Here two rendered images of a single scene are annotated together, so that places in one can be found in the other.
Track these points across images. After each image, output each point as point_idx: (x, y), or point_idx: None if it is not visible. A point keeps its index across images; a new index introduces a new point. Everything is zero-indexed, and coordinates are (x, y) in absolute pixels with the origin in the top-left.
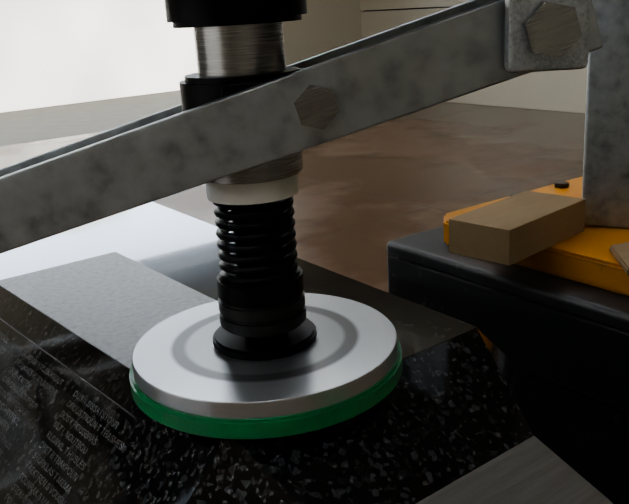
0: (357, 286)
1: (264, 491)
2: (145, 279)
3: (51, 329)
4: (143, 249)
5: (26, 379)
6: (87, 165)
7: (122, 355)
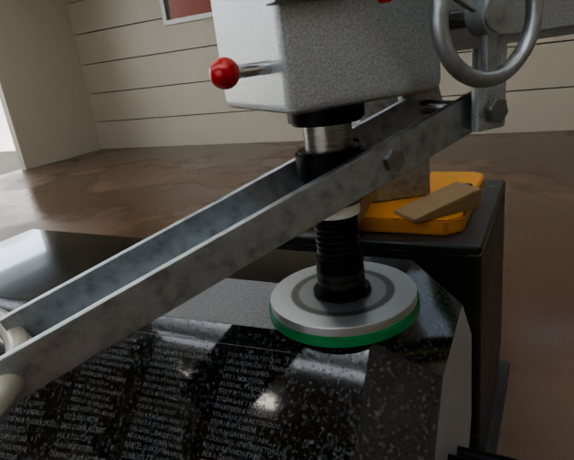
0: None
1: (398, 363)
2: None
3: (176, 323)
4: None
5: (174, 358)
6: (282, 212)
7: (252, 323)
